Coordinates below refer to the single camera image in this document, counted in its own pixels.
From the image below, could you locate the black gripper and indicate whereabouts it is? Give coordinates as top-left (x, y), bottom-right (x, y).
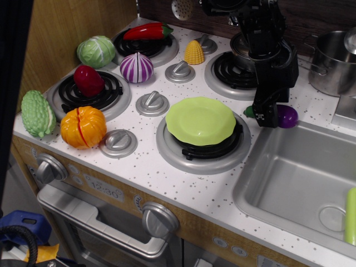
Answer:
top-left (249, 41), bottom-right (299, 128)

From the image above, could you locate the purple toy eggplant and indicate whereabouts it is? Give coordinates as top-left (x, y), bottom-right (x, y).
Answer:
top-left (243, 105), bottom-right (299, 128)

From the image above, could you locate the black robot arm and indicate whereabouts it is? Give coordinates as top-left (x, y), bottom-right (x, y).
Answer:
top-left (201, 1), bottom-right (299, 128)

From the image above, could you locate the light green plastic plate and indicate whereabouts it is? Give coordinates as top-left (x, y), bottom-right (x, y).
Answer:
top-left (165, 97), bottom-right (236, 146)

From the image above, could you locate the front right stove burner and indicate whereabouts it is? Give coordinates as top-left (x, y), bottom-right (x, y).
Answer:
top-left (156, 114), bottom-right (251, 175)

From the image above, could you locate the grey plastic sink basin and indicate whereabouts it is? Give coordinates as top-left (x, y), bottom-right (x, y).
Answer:
top-left (233, 122), bottom-right (355, 259)

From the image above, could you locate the small steel lidded pot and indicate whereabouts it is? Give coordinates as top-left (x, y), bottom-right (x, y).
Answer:
top-left (230, 33), bottom-right (255, 73)

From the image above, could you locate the large steel pot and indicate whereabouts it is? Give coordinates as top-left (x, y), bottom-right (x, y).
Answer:
top-left (303, 31), bottom-right (355, 97)

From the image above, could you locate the grey faucet base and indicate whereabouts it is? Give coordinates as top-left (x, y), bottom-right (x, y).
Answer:
top-left (332, 96), bottom-right (356, 131)

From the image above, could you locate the silver top knob back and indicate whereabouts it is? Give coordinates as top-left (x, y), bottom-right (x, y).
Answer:
top-left (195, 34), bottom-right (217, 56)

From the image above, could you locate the silver knob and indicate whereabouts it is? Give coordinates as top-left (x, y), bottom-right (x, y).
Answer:
top-left (99, 129), bottom-right (138, 159)
top-left (165, 61), bottom-right (195, 83)
top-left (136, 91), bottom-right (170, 117)
top-left (195, 34), bottom-right (217, 56)

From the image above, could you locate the yellow toy corn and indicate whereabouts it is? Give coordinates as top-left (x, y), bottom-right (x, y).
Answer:
top-left (184, 40), bottom-right (205, 65)

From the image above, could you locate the silver top knob rear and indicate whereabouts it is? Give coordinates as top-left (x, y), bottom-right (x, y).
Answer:
top-left (165, 61), bottom-right (195, 83)

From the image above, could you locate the silver top knob middle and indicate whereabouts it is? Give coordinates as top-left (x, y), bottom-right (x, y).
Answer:
top-left (136, 91), bottom-right (170, 117)

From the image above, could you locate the back left stove burner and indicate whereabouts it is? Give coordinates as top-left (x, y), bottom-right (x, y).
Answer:
top-left (112, 30), bottom-right (179, 67)

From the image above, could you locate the hanging silver strainer ladle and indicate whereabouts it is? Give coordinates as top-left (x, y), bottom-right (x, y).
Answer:
top-left (171, 0), bottom-right (195, 21)

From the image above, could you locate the light green item in sink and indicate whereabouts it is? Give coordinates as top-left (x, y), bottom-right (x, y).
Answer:
top-left (344, 187), bottom-right (355, 246)

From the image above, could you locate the red toy chili pepper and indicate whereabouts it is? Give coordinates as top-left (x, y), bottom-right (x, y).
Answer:
top-left (123, 22), bottom-right (174, 41)

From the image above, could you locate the purple striped toy onion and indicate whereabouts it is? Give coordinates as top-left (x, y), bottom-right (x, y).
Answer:
top-left (120, 52), bottom-right (154, 83)

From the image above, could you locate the silver top knob front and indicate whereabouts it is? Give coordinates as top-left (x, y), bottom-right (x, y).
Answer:
top-left (99, 129), bottom-right (138, 159)

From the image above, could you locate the right oven dial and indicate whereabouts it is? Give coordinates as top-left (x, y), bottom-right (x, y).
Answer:
top-left (142, 201), bottom-right (180, 239)

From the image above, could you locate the oven dial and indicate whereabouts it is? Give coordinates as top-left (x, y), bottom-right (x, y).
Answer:
top-left (142, 201), bottom-right (180, 239)
top-left (36, 153), bottom-right (68, 184)

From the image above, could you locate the green toy cabbage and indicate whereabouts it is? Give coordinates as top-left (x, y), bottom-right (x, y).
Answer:
top-left (76, 36), bottom-right (116, 69)

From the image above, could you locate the dark red toy pepper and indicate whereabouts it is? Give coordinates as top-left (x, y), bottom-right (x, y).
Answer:
top-left (73, 65), bottom-right (105, 97)

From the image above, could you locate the orange toy pumpkin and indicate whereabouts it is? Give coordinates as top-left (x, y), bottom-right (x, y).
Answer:
top-left (60, 106), bottom-right (107, 150)

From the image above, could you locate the front left stove burner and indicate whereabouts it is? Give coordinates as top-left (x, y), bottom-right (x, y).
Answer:
top-left (46, 69), bottom-right (132, 122)

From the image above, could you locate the left oven dial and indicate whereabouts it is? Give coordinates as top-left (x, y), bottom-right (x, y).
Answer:
top-left (36, 153), bottom-right (68, 184)

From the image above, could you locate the green toy bitter melon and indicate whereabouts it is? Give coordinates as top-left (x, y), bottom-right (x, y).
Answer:
top-left (21, 90), bottom-right (56, 138)

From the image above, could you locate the blue object on floor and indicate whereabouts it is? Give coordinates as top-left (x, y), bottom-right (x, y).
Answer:
top-left (1, 210), bottom-right (52, 245)

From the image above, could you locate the yellow cloth on floor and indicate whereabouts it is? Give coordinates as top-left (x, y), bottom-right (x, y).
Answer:
top-left (36, 244), bottom-right (60, 263)

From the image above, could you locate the silver oven door handle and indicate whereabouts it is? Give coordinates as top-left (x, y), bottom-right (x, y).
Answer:
top-left (37, 185), bottom-right (169, 260)

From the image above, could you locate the black braided cable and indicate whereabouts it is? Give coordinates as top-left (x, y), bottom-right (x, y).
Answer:
top-left (0, 225), bottom-right (39, 264)

